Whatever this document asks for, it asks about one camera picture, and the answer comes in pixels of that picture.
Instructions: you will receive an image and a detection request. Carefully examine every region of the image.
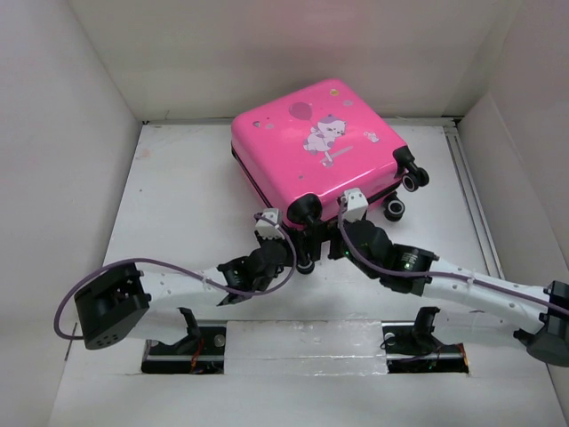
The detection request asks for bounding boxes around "pink hard-shell suitcase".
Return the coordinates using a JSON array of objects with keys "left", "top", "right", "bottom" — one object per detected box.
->
[{"left": 231, "top": 79, "right": 429, "bottom": 245}]

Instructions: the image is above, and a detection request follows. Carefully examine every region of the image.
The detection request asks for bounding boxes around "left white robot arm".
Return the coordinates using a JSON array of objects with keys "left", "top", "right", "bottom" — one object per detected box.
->
[{"left": 72, "top": 209, "right": 322, "bottom": 353}]

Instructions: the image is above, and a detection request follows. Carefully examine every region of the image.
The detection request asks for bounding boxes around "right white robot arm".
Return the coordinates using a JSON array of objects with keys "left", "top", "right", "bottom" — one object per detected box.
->
[{"left": 331, "top": 219, "right": 568, "bottom": 367}]

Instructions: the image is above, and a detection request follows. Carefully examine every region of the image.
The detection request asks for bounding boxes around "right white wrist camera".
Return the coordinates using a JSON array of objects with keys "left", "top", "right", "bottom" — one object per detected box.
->
[{"left": 343, "top": 188, "right": 368, "bottom": 222}]

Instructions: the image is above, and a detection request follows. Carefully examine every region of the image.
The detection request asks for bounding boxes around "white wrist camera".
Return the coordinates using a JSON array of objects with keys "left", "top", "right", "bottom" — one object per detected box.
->
[
  {"left": 255, "top": 208, "right": 284, "bottom": 240},
  {"left": 343, "top": 188, "right": 368, "bottom": 222}
]

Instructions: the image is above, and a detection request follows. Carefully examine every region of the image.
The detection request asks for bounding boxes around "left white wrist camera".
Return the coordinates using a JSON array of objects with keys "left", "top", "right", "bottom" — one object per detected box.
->
[{"left": 255, "top": 208, "right": 284, "bottom": 240}]

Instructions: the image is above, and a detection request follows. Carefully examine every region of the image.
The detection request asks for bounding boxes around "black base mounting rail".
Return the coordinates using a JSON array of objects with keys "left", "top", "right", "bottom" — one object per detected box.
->
[{"left": 140, "top": 320, "right": 469, "bottom": 376}]

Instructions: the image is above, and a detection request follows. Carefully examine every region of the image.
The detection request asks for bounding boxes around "aluminium side rail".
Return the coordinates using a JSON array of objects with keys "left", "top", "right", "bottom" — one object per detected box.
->
[{"left": 444, "top": 118, "right": 504, "bottom": 278}]

